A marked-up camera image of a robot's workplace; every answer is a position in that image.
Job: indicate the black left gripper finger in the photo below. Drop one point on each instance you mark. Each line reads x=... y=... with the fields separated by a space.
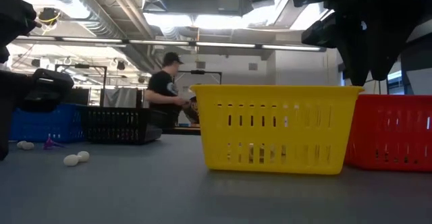
x=6 y=116

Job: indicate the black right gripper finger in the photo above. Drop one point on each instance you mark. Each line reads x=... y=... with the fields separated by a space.
x=384 y=48
x=354 y=48

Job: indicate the white plastic bone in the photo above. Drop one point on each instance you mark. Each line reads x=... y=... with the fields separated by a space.
x=27 y=146

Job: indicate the purple witch hat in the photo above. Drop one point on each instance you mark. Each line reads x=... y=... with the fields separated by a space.
x=49 y=144

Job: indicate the white egg pair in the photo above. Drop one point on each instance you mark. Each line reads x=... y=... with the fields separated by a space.
x=71 y=160

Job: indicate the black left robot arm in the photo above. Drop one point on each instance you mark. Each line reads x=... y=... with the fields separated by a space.
x=13 y=15

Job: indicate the blue plastic basket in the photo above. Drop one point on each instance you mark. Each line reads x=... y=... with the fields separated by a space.
x=50 y=126

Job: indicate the grey hanging cloth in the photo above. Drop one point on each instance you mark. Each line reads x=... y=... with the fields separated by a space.
x=119 y=97

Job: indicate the black ceiling dome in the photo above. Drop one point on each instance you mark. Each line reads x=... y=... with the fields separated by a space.
x=49 y=15

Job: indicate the red plastic basket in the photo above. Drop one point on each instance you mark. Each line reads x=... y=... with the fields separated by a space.
x=388 y=136

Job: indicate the black plastic basket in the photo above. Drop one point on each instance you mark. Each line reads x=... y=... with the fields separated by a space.
x=152 y=122

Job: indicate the person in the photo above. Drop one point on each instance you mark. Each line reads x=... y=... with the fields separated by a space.
x=162 y=89

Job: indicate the yellow plastic basket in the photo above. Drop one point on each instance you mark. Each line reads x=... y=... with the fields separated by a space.
x=270 y=134

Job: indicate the long ceiling light strip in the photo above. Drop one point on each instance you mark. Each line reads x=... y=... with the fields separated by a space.
x=158 y=42

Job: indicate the grey ceiling unit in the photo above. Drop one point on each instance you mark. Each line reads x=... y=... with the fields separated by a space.
x=229 y=1

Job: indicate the grey wall board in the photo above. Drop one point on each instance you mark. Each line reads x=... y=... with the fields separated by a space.
x=420 y=82

